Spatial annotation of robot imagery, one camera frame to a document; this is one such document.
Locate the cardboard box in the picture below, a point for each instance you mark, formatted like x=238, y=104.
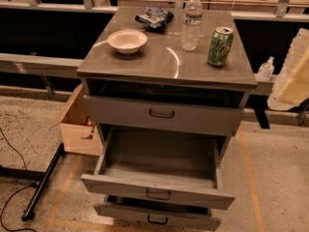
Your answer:
x=79, y=132

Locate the grey top drawer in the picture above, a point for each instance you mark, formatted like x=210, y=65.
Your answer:
x=163, y=116

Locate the grey metal rail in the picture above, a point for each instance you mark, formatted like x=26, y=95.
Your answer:
x=39, y=65

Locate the blue chip bag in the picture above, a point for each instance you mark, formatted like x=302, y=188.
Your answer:
x=154, y=17

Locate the clear sanitizer bottle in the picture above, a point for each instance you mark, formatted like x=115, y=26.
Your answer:
x=266, y=70

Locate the white paper bowl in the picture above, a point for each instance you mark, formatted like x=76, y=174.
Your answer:
x=127, y=41

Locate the grey drawer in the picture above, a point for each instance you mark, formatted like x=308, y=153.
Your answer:
x=163, y=116
x=161, y=166
x=157, y=213

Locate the black table leg base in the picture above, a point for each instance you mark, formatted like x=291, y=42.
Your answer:
x=40, y=178

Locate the grey drawer cabinet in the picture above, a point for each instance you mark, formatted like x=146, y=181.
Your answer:
x=161, y=71

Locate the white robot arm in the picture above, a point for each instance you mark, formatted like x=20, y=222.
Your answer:
x=291, y=86

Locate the green soda can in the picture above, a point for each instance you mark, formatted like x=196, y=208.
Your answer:
x=220, y=46

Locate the clear plastic water bottle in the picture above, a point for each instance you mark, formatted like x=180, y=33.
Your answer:
x=192, y=19

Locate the grey bottom drawer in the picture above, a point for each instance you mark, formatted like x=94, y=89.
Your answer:
x=157, y=213

